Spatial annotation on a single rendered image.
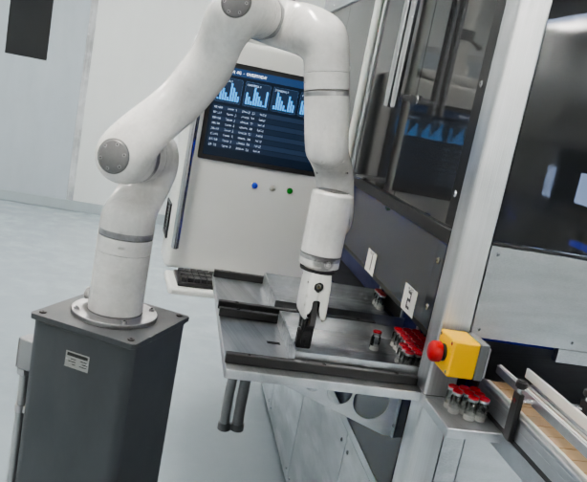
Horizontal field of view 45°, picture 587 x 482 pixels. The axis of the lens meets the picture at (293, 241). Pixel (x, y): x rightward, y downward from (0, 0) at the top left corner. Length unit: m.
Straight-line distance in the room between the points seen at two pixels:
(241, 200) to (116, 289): 0.84
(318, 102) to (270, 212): 0.99
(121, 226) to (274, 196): 0.89
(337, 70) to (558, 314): 0.65
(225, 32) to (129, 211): 0.43
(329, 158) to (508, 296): 0.45
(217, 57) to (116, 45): 5.43
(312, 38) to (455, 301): 0.58
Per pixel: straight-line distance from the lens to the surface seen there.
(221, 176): 2.28
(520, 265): 1.45
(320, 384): 1.41
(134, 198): 1.57
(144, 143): 1.46
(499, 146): 1.38
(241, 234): 2.32
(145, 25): 6.84
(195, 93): 1.46
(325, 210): 1.38
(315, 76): 1.39
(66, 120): 6.90
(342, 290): 2.05
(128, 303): 1.58
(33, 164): 7.00
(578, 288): 1.52
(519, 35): 1.39
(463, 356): 1.35
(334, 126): 1.38
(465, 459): 1.57
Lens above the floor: 1.40
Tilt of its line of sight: 11 degrees down
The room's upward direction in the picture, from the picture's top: 11 degrees clockwise
